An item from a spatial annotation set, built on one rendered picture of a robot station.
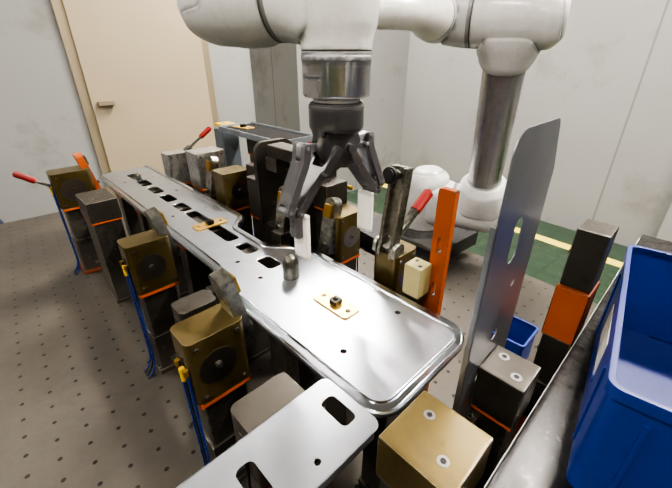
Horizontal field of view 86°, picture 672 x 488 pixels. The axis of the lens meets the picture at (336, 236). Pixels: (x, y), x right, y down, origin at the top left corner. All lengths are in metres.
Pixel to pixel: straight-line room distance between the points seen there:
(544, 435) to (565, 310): 0.17
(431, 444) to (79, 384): 0.87
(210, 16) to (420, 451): 0.55
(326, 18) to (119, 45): 3.39
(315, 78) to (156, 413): 0.76
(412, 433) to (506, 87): 0.84
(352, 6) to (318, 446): 0.49
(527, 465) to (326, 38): 0.50
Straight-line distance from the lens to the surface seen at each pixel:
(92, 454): 0.94
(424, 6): 0.82
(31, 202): 3.92
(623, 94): 3.59
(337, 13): 0.47
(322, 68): 0.47
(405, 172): 0.65
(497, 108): 1.07
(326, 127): 0.49
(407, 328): 0.61
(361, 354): 0.56
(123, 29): 3.82
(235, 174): 1.13
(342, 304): 0.64
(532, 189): 0.38
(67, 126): 3.81
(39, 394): 1.12
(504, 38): 0.97
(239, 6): 0.53
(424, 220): 1.34
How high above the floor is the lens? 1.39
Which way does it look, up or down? 26 degrees down
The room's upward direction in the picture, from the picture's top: straight up
